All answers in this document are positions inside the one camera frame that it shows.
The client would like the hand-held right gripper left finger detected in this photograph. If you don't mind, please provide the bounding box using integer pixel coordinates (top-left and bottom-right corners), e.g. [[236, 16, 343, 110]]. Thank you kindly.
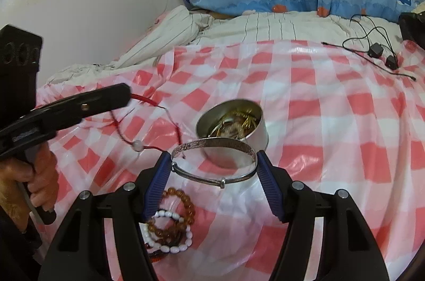
[[38, 151, 173, 281]]

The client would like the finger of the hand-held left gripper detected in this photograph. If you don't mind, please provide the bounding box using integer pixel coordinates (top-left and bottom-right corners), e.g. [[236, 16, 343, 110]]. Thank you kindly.
[[33, 83, 132, 132]]

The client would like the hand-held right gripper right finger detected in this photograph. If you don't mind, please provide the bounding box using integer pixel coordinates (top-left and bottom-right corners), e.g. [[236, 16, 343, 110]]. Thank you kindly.
[[256, 150, 390, 281]]

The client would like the red string bracelet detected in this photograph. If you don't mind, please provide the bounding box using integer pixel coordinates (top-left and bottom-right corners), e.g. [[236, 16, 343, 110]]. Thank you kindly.
[[109, 94, 183, 153]]

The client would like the round metal tin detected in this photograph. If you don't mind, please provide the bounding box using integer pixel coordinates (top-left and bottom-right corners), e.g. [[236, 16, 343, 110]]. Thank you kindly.
[[195, 99, 269, 169]]

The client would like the silver bangle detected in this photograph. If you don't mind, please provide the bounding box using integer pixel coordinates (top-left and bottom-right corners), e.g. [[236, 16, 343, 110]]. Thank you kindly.
[[171, 140, 259, 189]]

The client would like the person's left hand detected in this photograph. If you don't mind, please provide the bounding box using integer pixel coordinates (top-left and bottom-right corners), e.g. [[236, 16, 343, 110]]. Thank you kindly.
[[0, 148, 58, 232]]

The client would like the red white checkered plastic sheet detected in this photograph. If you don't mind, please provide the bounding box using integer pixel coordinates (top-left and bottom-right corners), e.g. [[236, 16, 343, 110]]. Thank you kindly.
[[35, 40, 425, 281]]

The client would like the white striped bedding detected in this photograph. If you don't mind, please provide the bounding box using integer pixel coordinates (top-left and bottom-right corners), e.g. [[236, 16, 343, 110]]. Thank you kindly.
[[46, 5, 404, 85]]

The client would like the amber bead bracelet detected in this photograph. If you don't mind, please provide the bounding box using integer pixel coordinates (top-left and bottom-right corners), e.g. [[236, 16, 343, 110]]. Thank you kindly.
[[146, 187, 196, 246]]

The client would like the white oval bead bracelet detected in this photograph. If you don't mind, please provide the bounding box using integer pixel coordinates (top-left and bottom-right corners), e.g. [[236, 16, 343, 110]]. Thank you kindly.
[[144, 208, 194, 253]]

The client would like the red seed bead bracelet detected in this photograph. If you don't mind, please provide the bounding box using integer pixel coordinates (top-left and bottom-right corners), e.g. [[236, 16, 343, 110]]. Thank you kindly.
[[146, 243, 170, 263]]

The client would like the thin black cable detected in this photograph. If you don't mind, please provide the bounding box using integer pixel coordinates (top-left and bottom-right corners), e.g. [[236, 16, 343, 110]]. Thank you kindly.
[[321, 13, 417, 81]]

